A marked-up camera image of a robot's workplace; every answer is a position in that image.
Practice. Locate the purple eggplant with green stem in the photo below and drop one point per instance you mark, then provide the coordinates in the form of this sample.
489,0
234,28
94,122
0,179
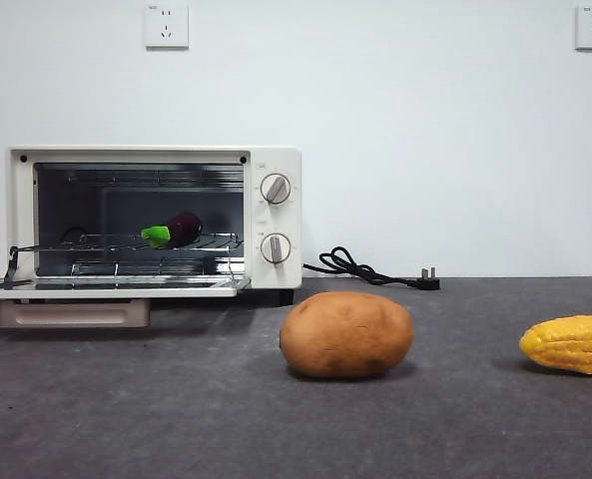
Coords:
183,227

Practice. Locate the white toaster oven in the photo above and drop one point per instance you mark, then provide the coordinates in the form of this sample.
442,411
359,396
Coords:
285,224

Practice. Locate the white oven knob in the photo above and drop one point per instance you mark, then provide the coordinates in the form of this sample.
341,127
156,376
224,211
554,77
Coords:
275,248
275,188

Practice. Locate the brown potato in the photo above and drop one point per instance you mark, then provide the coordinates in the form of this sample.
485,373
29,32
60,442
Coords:
345,334

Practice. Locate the yellow corn cob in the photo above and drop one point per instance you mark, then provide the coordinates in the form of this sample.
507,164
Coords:
570,344

